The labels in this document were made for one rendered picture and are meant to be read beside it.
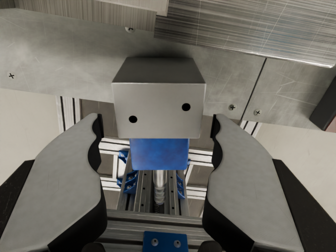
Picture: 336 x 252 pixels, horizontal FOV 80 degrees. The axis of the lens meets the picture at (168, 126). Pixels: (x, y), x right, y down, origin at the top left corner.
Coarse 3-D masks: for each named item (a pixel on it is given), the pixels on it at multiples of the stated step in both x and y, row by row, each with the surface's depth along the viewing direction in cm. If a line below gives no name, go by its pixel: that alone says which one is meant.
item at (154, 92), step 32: (128, 64) 13; (160, 64) 13; (192, 64) 13; (128, 96) 11; (160, 96) 11; (192, 96) 11; (128, 128) 12; (160, 128) 12; (192, 128) 12; (160, 160) 15; (160, 192) 18
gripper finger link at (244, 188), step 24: (216, 120) 11; (216, 144) 10; (240, 144) 9; (216, 168) 8; (240, 168) 8; (264, 168) 8; (216, 192) 7; (240, 192) 7; (264, 192) 7; (216, 216) 6; (240, 216) 6; (264, 216) 6; (288, 216) 6; (216, 240) 7; (240, 240) 6; (264, 240) 6; (288, 240) 6
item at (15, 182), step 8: (24, 160) 8; (32, 160) 8; (24, 168) 8; (16, 176) 7; (24, 176) 7; (8, 184) 7; (16, 184) 7; (0, 192) 7; (8, 192) 7; (16, 192) 7; (0, 200) 6; (8, 200) 6; (16, 200) 7; (0, 208) 6; (8, 208) 6; (0, 216) 6; (8, 216) 6; (0, 224) 6; (0, 232) 6
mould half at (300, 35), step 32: (192, 0) 6; (224, 0) 6; (256, 0) 6; (288, 0) 6; (320, 0) 6; (160, 32) 6; (192, 32) 6; (224, 32) 6; (256, 32) 6; (288, 32) 6; (320, 32) 6; (320, 64) 7
